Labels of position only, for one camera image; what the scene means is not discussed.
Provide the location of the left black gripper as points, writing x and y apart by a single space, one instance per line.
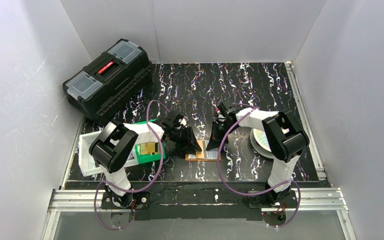
181 135

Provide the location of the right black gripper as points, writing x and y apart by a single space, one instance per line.
220 127

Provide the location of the orange leather card holder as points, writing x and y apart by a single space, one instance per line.
204 155

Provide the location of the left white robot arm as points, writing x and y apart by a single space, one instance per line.
113 146

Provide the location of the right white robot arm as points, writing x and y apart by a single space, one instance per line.
286 138

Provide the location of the gold card in bin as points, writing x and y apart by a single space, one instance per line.
149 148

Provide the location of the white filament spool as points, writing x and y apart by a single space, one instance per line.
260 143

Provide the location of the green plastic bin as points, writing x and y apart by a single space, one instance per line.
152 157

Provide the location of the white foam tray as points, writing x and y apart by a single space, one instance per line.
86 162

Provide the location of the black plastic toolbox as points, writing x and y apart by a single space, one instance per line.
101 88

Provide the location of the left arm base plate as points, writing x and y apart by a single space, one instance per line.
112 201

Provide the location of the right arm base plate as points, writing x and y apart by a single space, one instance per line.
273 200

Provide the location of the aluminium frame rail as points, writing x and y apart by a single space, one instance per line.
205 201

